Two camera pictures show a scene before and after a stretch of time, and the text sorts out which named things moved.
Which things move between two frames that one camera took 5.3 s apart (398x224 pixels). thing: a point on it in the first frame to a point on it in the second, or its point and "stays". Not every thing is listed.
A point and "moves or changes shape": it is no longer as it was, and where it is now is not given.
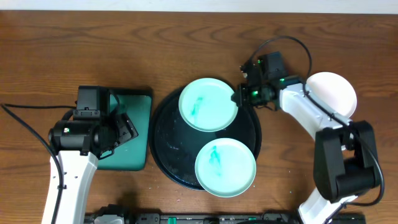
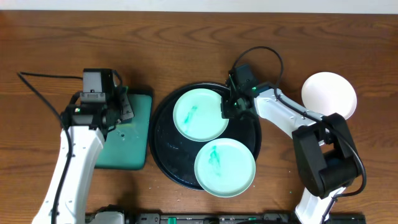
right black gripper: (243, 94) to (226, 107)
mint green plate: (225, 167) stays
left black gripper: (123, 131) to (125, 106)
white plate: (334, 91) stays
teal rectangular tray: (133, 154) stays
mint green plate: (206, 104) moves or changes shape
